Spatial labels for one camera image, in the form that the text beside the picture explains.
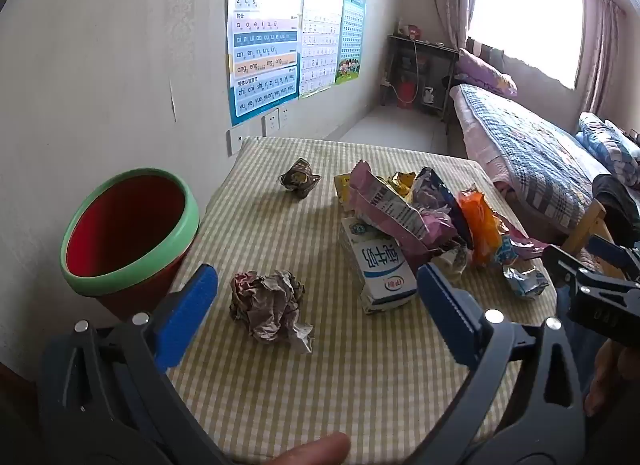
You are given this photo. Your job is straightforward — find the bed with plaid quilt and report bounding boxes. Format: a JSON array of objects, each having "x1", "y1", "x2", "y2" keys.
[{"x1": 457, "y1": 84, "x2": 608, "y2": 236}]

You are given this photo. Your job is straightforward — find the pink snack bag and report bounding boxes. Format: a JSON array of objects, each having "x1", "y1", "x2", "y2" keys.
[{"x1": 348, "y1": 161, "x2": 458, "y2": 271}]

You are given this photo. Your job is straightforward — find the purple pillow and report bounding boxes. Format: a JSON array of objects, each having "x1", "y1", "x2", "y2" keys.
[{"x1": 455, "y1": 48, "x2": 518, "y2": 97}]

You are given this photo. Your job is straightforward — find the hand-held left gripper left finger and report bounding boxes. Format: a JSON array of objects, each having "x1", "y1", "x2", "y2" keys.
[{"x1": 39, "y1": 263, "x2": 236, "y2": 465}]

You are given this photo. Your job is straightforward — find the red bin with green rim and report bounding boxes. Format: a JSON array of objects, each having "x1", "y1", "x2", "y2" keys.
[{"x1": 60, "y1": 168, "x2": 201, "y2": 320}]

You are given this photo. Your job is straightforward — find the person's left hand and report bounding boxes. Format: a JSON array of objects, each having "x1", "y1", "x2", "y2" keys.
[{"x1": 270, "y1": 432, "x2": 352, "y2": 465}]

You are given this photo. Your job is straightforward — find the bright window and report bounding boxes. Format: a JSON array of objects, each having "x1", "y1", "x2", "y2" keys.
[{"x1": 467, "y1": 0, "x2": 586, "y2": 91}]

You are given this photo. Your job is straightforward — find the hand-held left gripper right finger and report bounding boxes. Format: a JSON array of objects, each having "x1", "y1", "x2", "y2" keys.
[{"x1": 415, "y1": 262, "x2": 587, "y2": 465}]

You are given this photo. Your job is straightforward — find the checkered cloth table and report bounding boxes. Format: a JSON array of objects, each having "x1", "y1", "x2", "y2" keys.
[{"x1": 165, "y1": 138, "x2": 558, "y2": 465}]

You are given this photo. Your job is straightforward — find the folded blue patterned blanket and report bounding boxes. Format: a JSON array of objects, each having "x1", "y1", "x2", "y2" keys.
[{"x1": 575, "y1": 112, "x2": 640, "y2": 186}]

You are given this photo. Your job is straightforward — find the pink purple wrapper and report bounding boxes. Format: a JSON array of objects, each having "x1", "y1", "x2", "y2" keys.
[{"x1": 492, "y1": 225, "x2": 549, "y2": 266}]

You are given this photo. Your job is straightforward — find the orange snack wrapper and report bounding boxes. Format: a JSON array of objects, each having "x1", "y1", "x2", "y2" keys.
[{"x1": 457, "y1": 188, "x2": 503, "y2": 266}]

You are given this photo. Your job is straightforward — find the grey paper ball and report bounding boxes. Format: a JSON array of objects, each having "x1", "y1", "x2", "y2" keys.
[{"x1": 229, "y1": 270, "x2": 315, "y2": 356}]

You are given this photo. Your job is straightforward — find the gold foil wrapper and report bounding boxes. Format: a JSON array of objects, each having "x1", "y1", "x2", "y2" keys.
[{"x1": 389, "y1": 171, "x2": 418, "y2": 197}]

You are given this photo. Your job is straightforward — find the white chart wall poster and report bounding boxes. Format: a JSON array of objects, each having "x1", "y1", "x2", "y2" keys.
[{"x1": 299, "y1": 0, "x2": 346, "y2": 100}]

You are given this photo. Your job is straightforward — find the person's leg in jeans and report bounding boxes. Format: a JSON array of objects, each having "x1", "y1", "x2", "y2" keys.
[{"x1": 555, "y1": 285, "x2": 608, "y2": 393}]

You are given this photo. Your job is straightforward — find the large blue wall poster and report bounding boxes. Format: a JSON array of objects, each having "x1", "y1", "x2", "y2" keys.
[{"x1": 227, "y1": 0, "x2": 306, "y2": 127}]

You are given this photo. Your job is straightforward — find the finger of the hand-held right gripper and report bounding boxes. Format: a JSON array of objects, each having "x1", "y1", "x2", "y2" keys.
[
  {"x1": 586, "y1": 235, "x2": 640, "y2": 271},
  {"x1": 542, "y1": 244, "x2": 598, "y2": 292}
]

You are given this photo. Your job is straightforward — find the white blue milk carton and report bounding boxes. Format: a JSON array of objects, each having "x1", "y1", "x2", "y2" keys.
[{"x1": 339, "y1": 216, "x2": 418, "y2": 315}]

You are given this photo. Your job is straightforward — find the dark clothing pile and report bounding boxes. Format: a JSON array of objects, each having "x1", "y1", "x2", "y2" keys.
[{"x1": 592, "y1": 175, "x2": 640, "y2": 248}]

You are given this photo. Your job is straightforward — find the pink bed sheet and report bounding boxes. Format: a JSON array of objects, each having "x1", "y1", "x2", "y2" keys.
[{"x1": 450, "y1": 85, "x2": 513, "y2": 188}]

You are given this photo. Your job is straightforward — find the small green wall poster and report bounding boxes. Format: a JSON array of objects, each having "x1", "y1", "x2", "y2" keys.
[{"x1": 334, "y1": 0, "x2": 367, "y2": 86}]

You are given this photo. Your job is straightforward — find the dark metal shelf rack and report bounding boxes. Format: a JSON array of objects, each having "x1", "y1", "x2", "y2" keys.
[{"x1": 382, "y1": 34, "x2": 458, "y2": 122}]

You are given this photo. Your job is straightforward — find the person's right hand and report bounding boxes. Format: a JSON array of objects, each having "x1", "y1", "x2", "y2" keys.
[{"x1": 584, "y1": 339, "x2": 640, "y2": 418}]

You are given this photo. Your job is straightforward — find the dark blue printed wrapper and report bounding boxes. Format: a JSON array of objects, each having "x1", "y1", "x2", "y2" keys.
[{"x1": 410, "y1": 168, "x2": 473, "y2": 246}]

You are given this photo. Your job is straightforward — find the dark wrapper ball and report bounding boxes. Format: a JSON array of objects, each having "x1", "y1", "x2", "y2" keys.
[{"x1": 278, "y1": 158, "x2": 321, "y2": 201}]

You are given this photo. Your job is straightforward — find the wooden chair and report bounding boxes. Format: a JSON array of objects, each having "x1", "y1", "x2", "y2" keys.
[{"x1": 562, "y1": 200, "x2": 618, "y2": 278}]

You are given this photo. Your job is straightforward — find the blue silver foil wrapper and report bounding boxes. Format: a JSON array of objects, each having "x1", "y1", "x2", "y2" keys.
[{"x1": 502, "y1": 265, "x2": 550, "y2": 301}]

